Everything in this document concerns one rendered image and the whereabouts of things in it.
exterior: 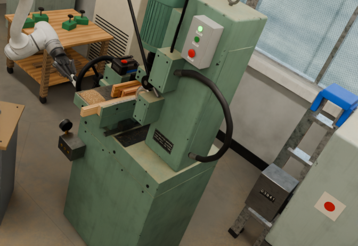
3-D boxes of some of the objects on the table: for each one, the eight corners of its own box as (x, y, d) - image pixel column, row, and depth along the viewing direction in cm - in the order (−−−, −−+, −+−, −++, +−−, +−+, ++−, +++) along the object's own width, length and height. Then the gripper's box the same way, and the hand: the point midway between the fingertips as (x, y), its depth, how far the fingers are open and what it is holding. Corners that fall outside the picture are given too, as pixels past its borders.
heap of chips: (94, 90, 179) (95, 85, 178) (109, 104, 174) (110, 99, 172) (78, 93, 174) (79, 88, 172) (94, 108, 168) (95, 103, 166)
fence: (189, 90, 206) (192, 81, 203) (191, 91, 205) (194, 83, 202) (99, 116, 164) (101, 106, 161) (101, 118, 163) (103, 108, 161)
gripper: (48, 49, 202) (68, 83, 196) (69, 46, 212) (89, 79, 205) (44, 58, 207) (64, 92, 201) (65, 55, 217) (84, 87, 210)
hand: (74, 80), depth 204 cm, fingers closed
